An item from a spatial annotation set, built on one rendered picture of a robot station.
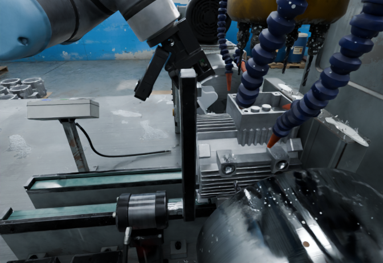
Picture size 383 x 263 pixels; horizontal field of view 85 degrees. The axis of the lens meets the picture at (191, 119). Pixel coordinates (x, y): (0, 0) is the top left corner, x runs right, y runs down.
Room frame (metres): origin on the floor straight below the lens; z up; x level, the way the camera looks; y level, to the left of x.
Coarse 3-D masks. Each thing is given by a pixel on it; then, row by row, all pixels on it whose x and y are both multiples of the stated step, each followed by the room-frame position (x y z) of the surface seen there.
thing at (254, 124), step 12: (228, 96) 0.43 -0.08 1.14; (264, 96) 0.44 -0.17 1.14; (276, 96) 0.43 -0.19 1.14; (228, 108) 0.42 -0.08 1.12; (252, 108) 0.38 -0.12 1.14; (264, 108) 0.38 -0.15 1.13; (276, 108) 0.42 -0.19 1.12; (240, 120) 0.34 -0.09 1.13; (252, 120) 0.34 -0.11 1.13; (264, 120) 0.34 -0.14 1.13; (240, 132) 0.33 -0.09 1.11; (252, 132) 0.33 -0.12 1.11; (264, 132) 0.34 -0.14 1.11; (240, 144) 0.34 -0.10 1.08
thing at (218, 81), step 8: (208, 56) 0.72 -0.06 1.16; (216, 56) 0.72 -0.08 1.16; (216, 64) 0.61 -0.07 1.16; (224, 64) 0.61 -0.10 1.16; (216, 72) 0.60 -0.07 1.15; (224, 72) 0.60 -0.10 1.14; (208, 80) 0.59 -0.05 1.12; (216, 80) 0.59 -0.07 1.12; (224, 80) 0.59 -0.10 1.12; (232, 80) 0.60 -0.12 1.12; (240, 80) 0.60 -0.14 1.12; (216, 88) 0.59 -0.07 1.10; (224, 88) 0.59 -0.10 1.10; (232, 88) 0.60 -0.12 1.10; (224, 96) 0.59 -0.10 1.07; (216, 104) 0.59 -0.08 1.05; (224, 104) 0.59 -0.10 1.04; (216, 112) 0.59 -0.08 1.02; (224, 112) 0.59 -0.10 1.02
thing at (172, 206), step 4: (168, 204) 0.24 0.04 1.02; (172, 204) 0.24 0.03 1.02; (176, 204) 0.24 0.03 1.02; (180, 204) 0.24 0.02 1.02; (168, 208) 0.23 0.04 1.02; (172, 208) 0.23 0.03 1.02; (176, 208) 0.23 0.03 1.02; (168, 212) 0.23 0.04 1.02; (172, 212) 0.23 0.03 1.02; (176, 212) 0.23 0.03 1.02
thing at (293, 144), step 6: (198, 114) 0.44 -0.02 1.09; (294, 138) 0.33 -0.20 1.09; (204, 144) 0.32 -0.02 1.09; (288, 144) 0.33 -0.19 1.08; (294, 144) 0.33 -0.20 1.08; (300, 144) 0.33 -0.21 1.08; (198, 150) 0.31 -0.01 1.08; (204, 150) 0.31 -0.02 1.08; (288, 150) 0.33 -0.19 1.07; (294, 150) 0.32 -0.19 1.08; (300, 150) 0.32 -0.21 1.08; (198, 156) 0.31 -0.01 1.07; (204, 156) 0.30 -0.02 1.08; (210, 156) 0.30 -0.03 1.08; (198, 198) 0.30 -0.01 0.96
